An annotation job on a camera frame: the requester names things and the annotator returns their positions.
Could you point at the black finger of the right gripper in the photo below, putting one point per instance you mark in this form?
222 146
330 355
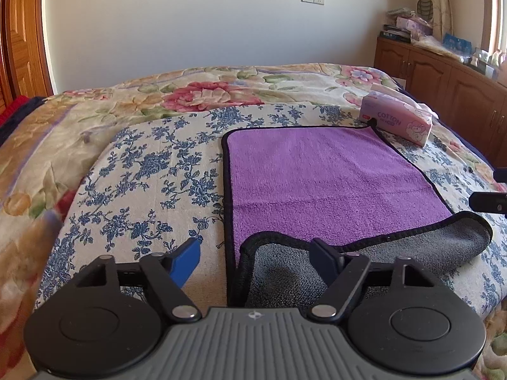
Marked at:
488 202
500 175

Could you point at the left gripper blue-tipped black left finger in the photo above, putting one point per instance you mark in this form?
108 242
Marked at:
148 290

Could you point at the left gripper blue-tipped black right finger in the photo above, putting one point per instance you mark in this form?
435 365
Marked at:
348 277

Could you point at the purple and grey microfibre towel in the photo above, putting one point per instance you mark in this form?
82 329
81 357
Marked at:
347 186

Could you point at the wooden sideboard cabinet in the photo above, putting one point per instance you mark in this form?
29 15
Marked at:
471 104

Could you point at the blue floral white cloth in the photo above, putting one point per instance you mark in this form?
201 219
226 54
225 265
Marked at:
156 184

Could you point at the blue packet on cabinet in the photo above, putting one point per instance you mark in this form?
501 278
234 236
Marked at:
460 46

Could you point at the pink cotton tissue pack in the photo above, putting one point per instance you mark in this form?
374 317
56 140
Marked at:
396 116

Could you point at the pink box on cabinet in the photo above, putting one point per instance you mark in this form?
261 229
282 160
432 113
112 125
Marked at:
416 26

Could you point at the dark books stack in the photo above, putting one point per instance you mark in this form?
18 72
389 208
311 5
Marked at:
391 32

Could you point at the dark green woven fan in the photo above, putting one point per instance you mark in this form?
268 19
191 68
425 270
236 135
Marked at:
425 9

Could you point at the red and navy blanket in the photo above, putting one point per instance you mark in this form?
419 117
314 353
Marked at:
15 112

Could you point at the wooden door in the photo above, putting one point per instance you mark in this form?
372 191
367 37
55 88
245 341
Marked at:
24 69

